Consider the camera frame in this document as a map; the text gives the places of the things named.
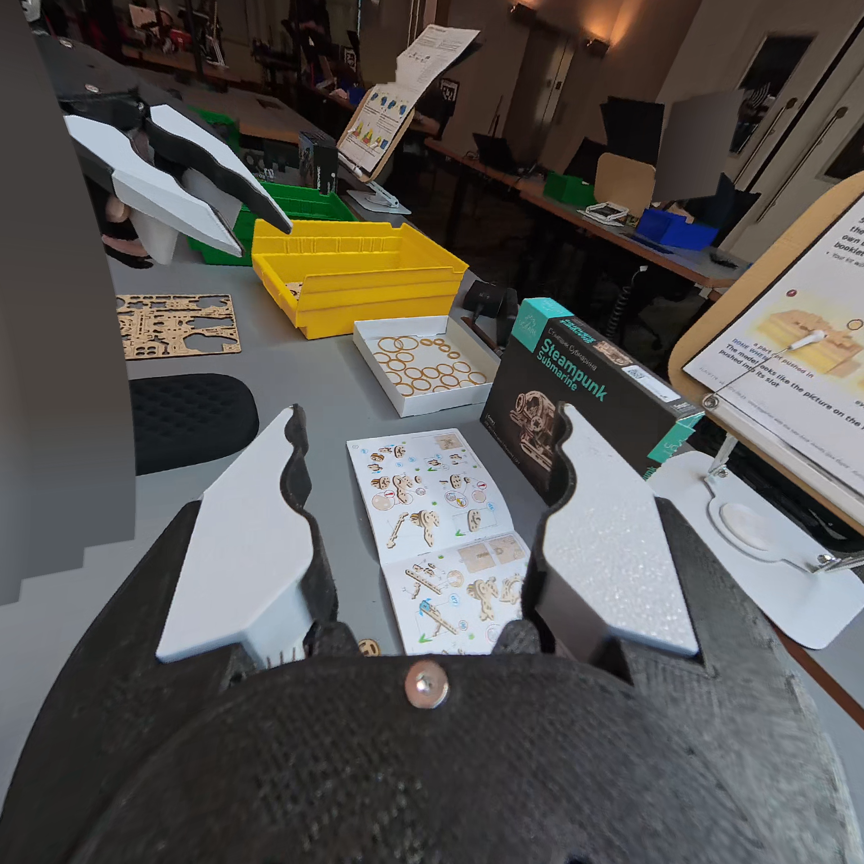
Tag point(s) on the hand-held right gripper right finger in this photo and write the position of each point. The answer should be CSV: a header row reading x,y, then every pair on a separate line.
x,y
607,540

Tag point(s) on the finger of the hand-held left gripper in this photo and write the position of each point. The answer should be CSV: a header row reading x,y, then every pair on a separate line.
x,y
196,138
155,185

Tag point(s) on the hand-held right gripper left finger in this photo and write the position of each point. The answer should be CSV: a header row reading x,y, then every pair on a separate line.
x,y
243,540

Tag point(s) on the laser-cut wooden parts sheet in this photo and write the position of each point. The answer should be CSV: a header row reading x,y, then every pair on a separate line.
x,y
138,334

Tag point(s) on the grey desk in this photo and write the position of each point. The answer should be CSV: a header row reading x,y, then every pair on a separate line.
x,y
304,391

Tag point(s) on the person's left hand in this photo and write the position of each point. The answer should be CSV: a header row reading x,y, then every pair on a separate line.
x,y
116,212

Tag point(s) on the green plastic bin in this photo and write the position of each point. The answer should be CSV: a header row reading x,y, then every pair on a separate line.
x,y
310,199
219,121

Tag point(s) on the small black product box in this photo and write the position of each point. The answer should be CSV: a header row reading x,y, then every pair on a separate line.
x,y
317,162

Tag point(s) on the black textured pad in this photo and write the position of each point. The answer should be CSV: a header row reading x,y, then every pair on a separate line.
x,y
196,422

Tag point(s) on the small round wooden gear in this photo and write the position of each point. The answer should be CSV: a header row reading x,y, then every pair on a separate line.
x,y
368,648

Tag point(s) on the plywood sheet piece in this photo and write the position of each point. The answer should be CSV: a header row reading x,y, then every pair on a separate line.
x,y
294,289

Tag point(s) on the black model kit box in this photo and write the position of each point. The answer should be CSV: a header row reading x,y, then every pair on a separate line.
x,y
540,378

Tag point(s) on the illustrated instruction booklet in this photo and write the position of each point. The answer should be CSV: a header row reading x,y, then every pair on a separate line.
x,y
432,499

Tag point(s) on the wooden document board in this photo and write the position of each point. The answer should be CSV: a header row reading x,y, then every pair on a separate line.
x,y
395,145
742,290

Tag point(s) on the yellow plastic bin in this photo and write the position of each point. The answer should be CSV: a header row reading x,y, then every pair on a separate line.
x,y
351,283

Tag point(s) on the white cardboard tray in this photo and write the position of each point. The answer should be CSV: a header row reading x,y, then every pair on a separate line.
x,y
432,401

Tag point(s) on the pile of tan rubber bands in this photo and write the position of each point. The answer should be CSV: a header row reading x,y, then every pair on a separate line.
x,y
397,343

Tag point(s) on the black power adapter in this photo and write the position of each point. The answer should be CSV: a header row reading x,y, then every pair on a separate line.
x,y
489,304

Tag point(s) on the long background table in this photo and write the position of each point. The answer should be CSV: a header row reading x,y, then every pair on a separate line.
x,y
675,260

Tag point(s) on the black laptop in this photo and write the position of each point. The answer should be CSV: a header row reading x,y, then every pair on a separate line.
x,y
496,152

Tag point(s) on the blue plastic bin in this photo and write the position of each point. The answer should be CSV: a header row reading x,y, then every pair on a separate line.
x,y
675,229

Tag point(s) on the small white tray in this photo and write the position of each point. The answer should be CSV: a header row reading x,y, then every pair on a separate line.
x,y
607,212

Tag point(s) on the small green bin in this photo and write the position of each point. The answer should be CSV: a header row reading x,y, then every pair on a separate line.
x,y
567,189

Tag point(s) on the pale wooden board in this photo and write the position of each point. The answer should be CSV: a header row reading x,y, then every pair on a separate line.
x,y
624,179

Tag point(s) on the grey double door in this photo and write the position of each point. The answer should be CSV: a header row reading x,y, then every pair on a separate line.
x,y
837,88

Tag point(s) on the wall lamp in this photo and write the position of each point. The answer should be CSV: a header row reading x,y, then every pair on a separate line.
x,y
523,8
597,46

